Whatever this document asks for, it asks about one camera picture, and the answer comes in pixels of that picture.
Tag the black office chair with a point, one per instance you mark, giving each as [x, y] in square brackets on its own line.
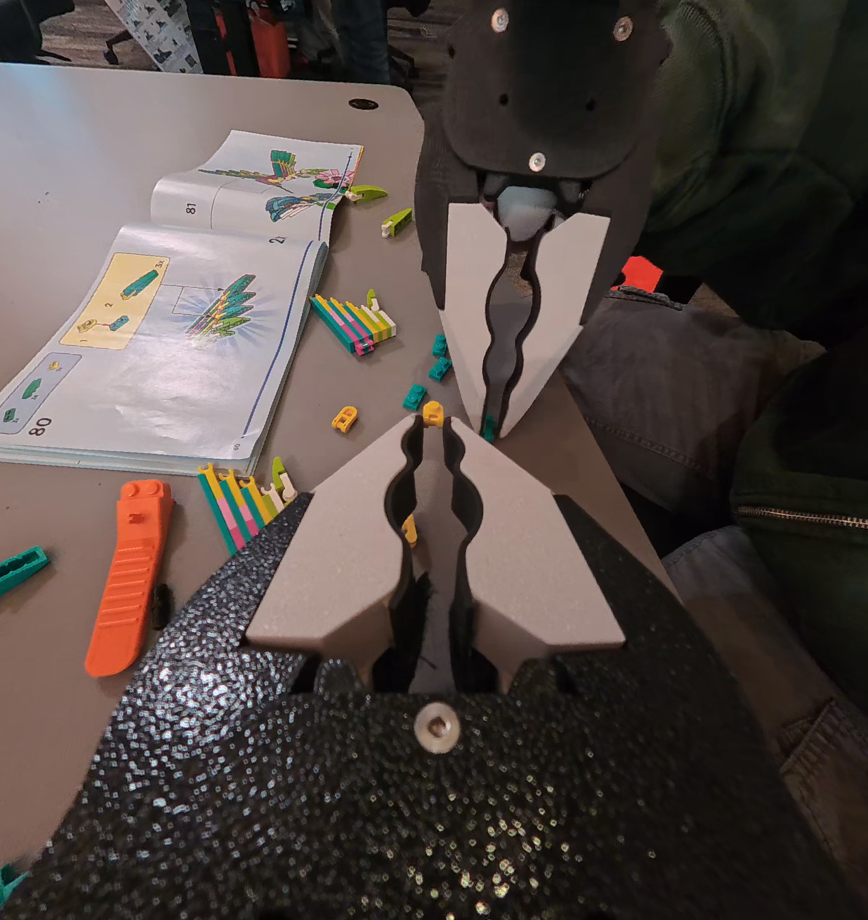
[9, 29]

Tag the orange object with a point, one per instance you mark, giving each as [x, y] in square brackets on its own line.
[261, 39]

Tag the white patterned board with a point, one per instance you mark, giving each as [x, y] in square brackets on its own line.
[160, 36]

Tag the small yellow lego piece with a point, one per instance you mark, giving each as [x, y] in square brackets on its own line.
[408, 530]
[432, 411]
[344, 417]

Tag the lego instruction booklet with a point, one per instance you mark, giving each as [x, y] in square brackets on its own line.
[189, 345]

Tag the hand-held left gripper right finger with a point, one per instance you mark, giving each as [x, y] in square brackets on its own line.
[541, 575]

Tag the orange brick separator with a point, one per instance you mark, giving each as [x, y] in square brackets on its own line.
[128, 575]

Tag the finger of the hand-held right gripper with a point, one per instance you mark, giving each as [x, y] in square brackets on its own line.
[567, 287]
[466, 287]

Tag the striped lego wing assembly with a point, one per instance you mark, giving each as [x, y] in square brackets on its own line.
[351, 323]
[239, 503]

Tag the small teal lego piece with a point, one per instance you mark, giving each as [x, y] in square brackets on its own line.
[414, 395]
[441, 345]
[439, 369]
[488, 428]

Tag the person's green jacket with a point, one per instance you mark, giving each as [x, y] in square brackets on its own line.
[786, 180]

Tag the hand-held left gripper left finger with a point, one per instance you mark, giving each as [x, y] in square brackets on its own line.
[326, 568]

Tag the lime green lego piece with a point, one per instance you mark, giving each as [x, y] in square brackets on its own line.
[396, 221]
[367, 192]

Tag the red object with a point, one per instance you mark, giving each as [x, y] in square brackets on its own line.
[642, 273]

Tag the long teal lego piece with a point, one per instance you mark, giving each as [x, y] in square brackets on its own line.
[9, 573]

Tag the small black lego piece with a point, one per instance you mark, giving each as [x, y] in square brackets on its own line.
[162, 604]

